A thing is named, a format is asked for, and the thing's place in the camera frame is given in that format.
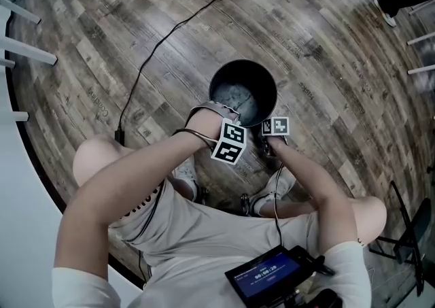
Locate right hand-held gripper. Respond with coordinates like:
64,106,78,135
260,116,290,158

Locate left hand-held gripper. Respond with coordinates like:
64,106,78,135
188,101,247,165

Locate black round bucket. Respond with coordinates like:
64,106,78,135
207,59,279,129

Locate person's right forearm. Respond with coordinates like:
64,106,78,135
268,136,354,256

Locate person's left forearm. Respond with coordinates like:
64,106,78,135
54,114,222,270

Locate person's left hand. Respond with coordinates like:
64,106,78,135
207,107,238,127

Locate person's left grey shoe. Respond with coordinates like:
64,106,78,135
173,160,200,201

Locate person's grey shoe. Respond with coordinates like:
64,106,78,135
251,167,296,216
173,160,200,201

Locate person's right grey shoe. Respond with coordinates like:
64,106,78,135
251,167,296,216

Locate black stool with chrome legs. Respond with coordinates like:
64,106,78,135
196,186,253,216

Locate beige shorts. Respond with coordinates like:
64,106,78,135
108,177,361,267

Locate person's left leg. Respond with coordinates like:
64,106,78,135
73,135,137,189

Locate black monitor with blue screen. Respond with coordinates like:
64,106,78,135
224,245,313,308

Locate white t-shirt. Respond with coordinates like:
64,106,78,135
51,240,373,308

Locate white metal table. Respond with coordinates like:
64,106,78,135
0,0,58,122
406,3,435,76

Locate black folding chair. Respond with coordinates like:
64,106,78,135
368,180,435,297

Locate left hand-held gripper cable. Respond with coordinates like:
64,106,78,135
135,129,218,284

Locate hand-held gripper cable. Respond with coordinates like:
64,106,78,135
273,163,287,247
135,129,218,284

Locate right hand-held gripper cable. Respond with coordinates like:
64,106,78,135
273,163,287,247

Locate black floor cable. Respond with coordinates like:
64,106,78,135
114,0,258,147

